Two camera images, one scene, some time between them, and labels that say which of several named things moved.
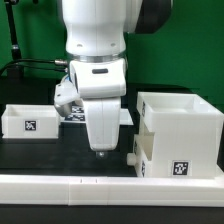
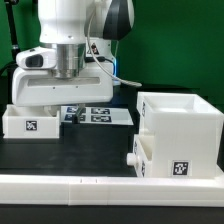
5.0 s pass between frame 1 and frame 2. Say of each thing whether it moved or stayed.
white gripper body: moved
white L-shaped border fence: stayed
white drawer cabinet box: stayed
